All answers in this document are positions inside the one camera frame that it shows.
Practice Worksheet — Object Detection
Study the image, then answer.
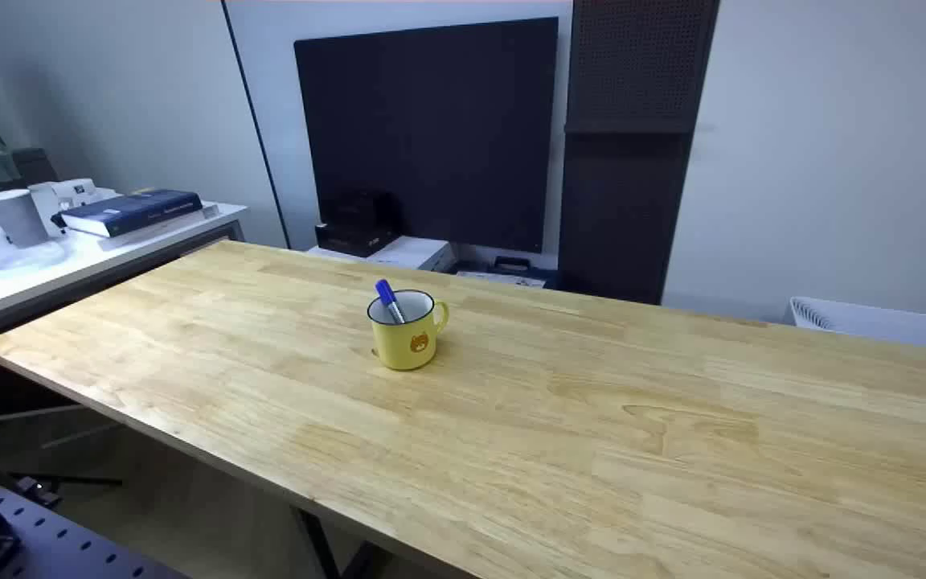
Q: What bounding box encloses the white side table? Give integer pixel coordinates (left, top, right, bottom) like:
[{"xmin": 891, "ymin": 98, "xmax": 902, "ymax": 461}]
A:
[{"xmin": 0, "ymin": 197, "xmax": 250, "ymax": 349}]

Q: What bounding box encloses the black keyboard device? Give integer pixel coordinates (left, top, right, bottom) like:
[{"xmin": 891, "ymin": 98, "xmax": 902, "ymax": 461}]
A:
[{"xmin": 451, "ymin": 255, "xmax": 554, "ymax": 291}]

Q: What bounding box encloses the grey cylindrical cup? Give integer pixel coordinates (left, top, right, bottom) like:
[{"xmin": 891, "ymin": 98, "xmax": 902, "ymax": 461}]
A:
[{"xmin": 0, "ymin": 185, "xmax": 51, "ymax": 250}]

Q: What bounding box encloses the blue marker pen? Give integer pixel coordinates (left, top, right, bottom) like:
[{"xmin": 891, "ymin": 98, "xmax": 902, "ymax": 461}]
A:
[{"xmin": 373, "ymin": 275, "xmax": 411, "ymax": 328}]

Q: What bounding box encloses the white plastic bin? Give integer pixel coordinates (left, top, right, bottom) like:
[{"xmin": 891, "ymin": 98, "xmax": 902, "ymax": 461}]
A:
[{"xmin": 785, "ymin": 291, "xmax": 926, "ymax": 358}]

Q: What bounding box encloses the dark blue book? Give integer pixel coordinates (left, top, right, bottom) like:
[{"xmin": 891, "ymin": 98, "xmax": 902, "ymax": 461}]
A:
[{"xmin": 51, "ymin": 185, "xmax": 209, "ymax": 241}]

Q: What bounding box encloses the white carton box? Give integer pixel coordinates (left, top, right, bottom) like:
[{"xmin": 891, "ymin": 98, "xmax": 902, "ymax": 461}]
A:
[{"xmin": 25, "ymin": 172, "xmax": 123, "ymax": 227}]

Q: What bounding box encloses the yellow enamel mug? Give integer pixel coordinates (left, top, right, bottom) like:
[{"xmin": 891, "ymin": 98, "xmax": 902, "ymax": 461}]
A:
[{"xmin": 362, "ymin": 287, "xmax": 452, "ymax": 377}]

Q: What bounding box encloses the black box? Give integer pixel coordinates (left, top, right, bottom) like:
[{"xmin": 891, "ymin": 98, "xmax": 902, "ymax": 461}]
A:
[{"xmin": 311, "ymin": 188, "xmax": 405, "ymax": 259}]

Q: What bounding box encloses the black perforated breadboard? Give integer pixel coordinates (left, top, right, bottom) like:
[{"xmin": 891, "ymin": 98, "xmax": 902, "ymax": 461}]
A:
[{"xmin": 0, "ymin": 479, "xmax": 183, "ymax": 579}]

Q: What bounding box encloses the dark brown cabinet panel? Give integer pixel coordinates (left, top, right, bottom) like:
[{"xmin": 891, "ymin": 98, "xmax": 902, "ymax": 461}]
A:
[{"xmin": 555, "ymin": 0, "xmax": 725, "ymax": 306}]

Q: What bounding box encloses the black table leg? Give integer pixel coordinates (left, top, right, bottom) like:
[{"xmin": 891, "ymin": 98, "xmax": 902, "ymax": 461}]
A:
[{"xmin": 291, "ymin": 501, "xmax": 392, "ymax": 579}]

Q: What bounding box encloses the large black monitor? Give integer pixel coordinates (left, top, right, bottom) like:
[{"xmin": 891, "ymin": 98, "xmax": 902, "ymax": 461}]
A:
[{"xmin": 294, "ymin": 12, "xmax": 563, "ymax": 258}]

